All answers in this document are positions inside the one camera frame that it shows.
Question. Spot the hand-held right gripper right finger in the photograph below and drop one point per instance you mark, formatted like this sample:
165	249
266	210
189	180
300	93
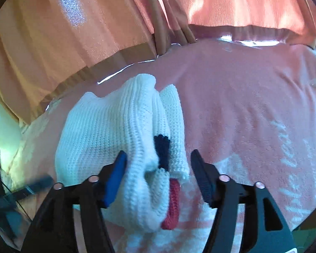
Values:
204	181

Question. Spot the cream bedsheet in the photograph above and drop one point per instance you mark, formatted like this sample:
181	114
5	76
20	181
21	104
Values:
29	147

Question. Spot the white red navy knit sweater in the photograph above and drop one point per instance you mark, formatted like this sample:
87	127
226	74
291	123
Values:
100	137

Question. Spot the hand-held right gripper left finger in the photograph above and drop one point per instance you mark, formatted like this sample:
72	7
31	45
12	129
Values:
115	174

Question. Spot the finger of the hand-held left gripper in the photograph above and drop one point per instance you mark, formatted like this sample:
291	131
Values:
38	185

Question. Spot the orange curtain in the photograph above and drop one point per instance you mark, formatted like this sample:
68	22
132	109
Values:
239	2
68	31

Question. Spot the pink blanket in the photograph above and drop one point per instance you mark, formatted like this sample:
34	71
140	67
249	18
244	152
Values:
239	97

